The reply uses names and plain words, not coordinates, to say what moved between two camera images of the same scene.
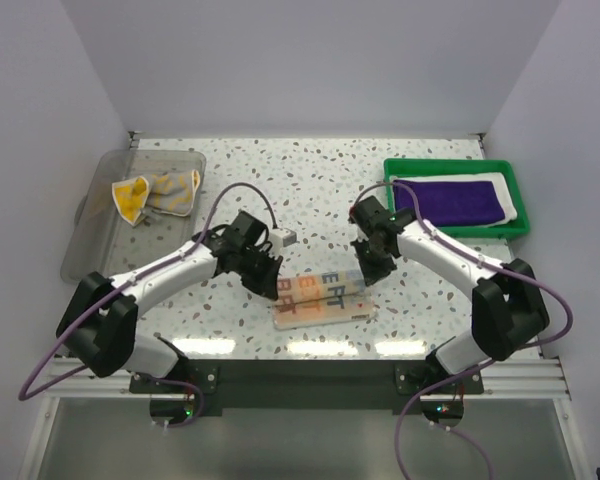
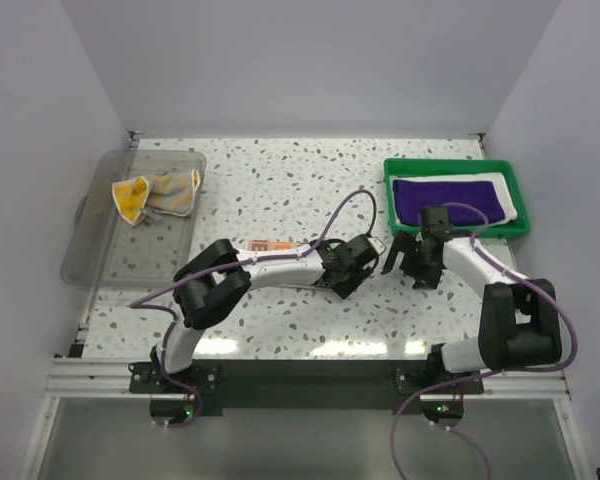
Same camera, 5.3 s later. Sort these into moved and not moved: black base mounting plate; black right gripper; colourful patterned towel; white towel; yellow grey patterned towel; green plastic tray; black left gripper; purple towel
Moved: colourful patterned towel; black right gripper; black left gripper
Not moved: white towel; green plastic tray; purple towel; black base mounting plate; yellow grey patterned towel
